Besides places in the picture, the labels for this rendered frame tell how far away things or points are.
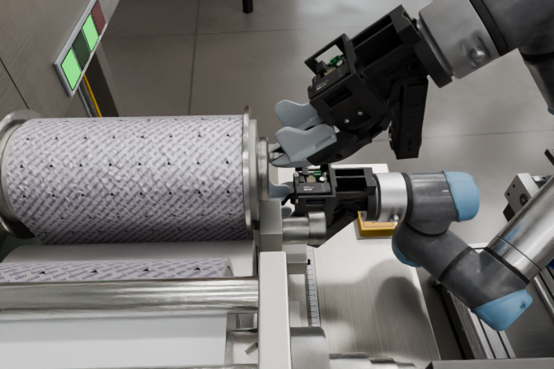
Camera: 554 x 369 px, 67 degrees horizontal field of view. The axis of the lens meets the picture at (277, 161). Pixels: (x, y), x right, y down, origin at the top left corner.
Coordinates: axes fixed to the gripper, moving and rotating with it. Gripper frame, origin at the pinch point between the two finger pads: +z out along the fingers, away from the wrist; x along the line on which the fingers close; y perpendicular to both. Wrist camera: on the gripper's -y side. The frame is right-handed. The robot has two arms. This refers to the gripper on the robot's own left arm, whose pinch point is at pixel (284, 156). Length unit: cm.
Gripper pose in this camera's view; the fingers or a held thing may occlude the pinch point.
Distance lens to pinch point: 50.1
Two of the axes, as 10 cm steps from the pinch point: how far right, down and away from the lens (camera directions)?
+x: 0.3, 7.4, -6.8
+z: -7.6, 4.5, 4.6
